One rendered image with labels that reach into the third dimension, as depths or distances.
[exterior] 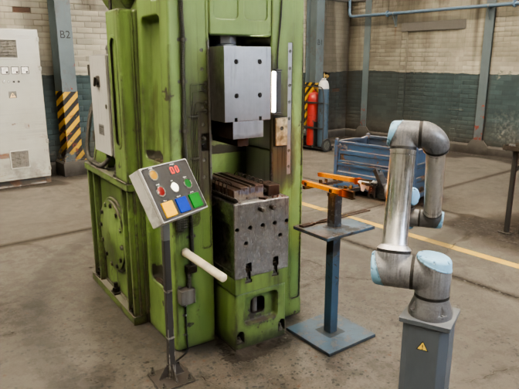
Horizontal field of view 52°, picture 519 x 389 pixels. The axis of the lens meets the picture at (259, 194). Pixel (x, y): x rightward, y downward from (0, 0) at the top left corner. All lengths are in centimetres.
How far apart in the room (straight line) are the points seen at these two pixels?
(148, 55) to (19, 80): 476
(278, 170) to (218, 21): 96
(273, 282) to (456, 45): 824
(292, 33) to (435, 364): 198
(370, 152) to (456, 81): 445
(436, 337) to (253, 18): 193
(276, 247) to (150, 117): 107
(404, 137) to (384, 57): 939
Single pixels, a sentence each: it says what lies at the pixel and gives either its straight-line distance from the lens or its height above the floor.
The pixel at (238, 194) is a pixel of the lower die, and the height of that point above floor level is 95.
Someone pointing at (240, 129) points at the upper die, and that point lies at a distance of 293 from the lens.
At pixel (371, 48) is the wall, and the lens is 1198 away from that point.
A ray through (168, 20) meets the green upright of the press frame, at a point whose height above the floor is 189.
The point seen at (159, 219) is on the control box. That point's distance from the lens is 250.
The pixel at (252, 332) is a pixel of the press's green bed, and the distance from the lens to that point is 329.
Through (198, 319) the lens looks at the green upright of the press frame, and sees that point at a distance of 329.
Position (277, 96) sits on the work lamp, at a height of 149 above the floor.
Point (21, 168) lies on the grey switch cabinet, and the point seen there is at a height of 26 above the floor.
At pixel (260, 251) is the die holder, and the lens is 310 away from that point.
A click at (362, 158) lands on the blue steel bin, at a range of 675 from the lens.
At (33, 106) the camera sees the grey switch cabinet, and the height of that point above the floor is 109.
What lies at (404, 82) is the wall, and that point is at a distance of 1145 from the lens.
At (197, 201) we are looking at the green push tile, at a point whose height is 100.
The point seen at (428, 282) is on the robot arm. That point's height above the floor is 78.
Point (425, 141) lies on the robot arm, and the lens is 241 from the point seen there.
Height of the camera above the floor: 169
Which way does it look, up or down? 14 degrees down
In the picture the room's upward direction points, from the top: straight up
